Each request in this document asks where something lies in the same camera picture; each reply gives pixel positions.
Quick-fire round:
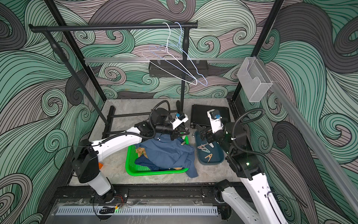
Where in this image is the white slotted cable duct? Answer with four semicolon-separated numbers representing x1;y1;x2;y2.
55;205;219;216

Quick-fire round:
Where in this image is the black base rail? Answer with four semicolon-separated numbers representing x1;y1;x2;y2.
55;183;280;205

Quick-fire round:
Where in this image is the navy Mickey print t-shirt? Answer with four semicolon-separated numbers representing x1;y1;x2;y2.
135;155;167;171

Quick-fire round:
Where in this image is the black ribbed case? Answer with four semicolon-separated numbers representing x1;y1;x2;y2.
190;105;231;129

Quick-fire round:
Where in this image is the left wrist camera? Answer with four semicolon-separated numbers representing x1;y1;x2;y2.
170;113;188;130

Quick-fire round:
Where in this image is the white wire hanger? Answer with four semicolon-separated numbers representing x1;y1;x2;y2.
142;22;198;85

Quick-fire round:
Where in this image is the slate blue t-shirt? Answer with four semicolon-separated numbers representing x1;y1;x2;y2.
134;133;199;178

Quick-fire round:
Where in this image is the green plastic basket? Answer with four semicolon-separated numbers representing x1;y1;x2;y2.
125;139;189;176

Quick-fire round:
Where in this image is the clear mesh wall bin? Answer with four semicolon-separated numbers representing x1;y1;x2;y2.
237;57;272;103

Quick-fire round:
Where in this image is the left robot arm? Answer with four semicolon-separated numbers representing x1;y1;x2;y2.
71;100;189;203

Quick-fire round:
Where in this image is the tan cartoon print t-shirt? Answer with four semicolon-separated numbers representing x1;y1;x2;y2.
136;147;148;159

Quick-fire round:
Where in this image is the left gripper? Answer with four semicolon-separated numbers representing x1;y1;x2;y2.
154;124;189;141

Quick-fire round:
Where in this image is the black clothes rack frame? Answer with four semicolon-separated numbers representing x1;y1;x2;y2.
29;22;198;138

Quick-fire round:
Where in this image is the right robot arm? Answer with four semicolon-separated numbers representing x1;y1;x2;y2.
198;108;287;224

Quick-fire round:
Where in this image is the teal plastic tray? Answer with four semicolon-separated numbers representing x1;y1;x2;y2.
194;131;225;165

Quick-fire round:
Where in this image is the light blue wire hanger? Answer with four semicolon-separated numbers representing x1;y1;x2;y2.
149;22;208;86

